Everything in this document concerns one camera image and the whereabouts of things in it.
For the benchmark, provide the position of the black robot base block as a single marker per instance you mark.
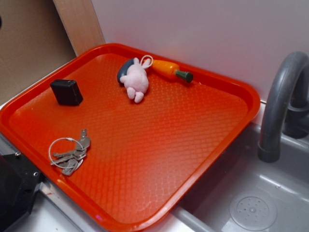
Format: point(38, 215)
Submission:
point(19, 182)

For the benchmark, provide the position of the small black box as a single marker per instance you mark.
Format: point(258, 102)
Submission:
point(66, 92)

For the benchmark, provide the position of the red plastic tray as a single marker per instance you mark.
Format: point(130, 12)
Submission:
point(143, 157)

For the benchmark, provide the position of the pink plush bunny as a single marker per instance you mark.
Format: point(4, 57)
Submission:
point(136, 81)

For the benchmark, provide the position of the orange toy carrot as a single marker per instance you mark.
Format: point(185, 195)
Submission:
point(171, 70)

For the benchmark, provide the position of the dark blue-grey oval object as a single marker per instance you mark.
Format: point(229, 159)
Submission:
point(123, 70)

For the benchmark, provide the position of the bunch of silver keys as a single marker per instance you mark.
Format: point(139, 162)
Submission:
point(71, 160)

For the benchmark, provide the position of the grey toy sink basin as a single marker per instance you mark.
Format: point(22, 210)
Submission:
point(241, 193)

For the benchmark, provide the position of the wooden board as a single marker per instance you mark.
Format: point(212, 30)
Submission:
point(81, 24)

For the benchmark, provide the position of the grey toy faucet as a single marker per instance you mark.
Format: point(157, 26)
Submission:
point(287, 108)

